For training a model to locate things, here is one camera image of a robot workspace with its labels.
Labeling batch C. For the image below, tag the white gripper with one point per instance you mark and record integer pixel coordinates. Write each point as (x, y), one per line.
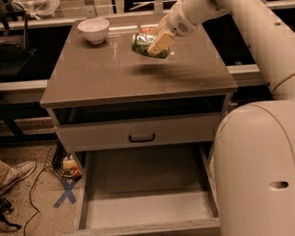
(179, 24)

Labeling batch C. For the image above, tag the green can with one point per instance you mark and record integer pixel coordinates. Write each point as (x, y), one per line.
(142, 41)

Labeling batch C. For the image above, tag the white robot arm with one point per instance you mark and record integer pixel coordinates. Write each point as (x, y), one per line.
(254, 147)

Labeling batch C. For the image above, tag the closed grey top drawer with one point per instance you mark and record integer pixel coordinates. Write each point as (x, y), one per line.
(136, 133)

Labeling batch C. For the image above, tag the grey drawer cabinet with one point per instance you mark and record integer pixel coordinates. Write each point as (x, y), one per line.
(96, 84)

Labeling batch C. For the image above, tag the open grey middle drawer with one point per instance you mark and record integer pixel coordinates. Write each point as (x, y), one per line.
(165, 190)

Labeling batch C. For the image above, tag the red apple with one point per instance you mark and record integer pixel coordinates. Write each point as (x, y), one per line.
(148, 30)

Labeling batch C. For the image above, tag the white ceramic bowl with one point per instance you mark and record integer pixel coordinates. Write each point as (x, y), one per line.
(94, 30)

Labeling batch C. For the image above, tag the black chair on left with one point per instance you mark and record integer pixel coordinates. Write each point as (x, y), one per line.
(14, 49)

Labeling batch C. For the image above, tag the blue tape cross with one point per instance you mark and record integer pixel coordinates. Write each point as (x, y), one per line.
(67, 193)

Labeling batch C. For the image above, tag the person's shoe and leg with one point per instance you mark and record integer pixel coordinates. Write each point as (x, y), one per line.
(9, 175)

